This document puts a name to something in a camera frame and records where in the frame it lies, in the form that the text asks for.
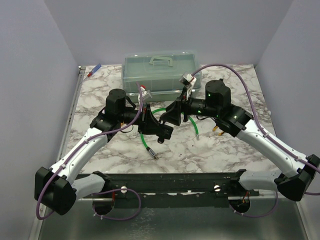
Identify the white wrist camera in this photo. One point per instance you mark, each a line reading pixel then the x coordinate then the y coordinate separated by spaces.
pixel 188 81
pixel 146 95

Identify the green cable lock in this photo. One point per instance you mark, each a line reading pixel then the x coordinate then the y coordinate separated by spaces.
pixel 149 150

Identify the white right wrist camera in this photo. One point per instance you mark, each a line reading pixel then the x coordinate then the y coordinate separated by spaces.
pixel 188 81

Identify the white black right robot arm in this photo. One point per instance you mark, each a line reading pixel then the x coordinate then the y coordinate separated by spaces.
pixel 295 169

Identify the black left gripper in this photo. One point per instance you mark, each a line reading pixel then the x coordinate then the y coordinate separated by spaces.
pixel 148 125

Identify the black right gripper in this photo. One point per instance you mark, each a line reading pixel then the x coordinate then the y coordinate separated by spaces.
pixel 173 115

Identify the translucent green plastic toolbox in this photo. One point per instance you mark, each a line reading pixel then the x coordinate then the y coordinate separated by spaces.
pixel 160 72

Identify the blue red screwdriver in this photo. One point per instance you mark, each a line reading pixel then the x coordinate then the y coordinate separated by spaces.
pixel 94 70

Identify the left side aluminium rail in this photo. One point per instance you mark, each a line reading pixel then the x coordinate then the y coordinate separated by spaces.
pixel 67 130

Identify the black padlock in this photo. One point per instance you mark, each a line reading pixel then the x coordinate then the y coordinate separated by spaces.
pixel 164 131

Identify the black head key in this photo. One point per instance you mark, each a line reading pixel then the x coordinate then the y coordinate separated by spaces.
pixel 160 140

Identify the yellow handled needle-nose pliers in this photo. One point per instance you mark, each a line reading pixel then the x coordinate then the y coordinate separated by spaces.
pixel 217 131

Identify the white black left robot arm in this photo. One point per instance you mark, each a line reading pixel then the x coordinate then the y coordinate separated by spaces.
pixel 58 187

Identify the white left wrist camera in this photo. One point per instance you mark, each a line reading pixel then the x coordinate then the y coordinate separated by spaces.
pixel 146 95

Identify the black metal base rail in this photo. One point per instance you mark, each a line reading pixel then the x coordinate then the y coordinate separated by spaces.
pixel 175 190

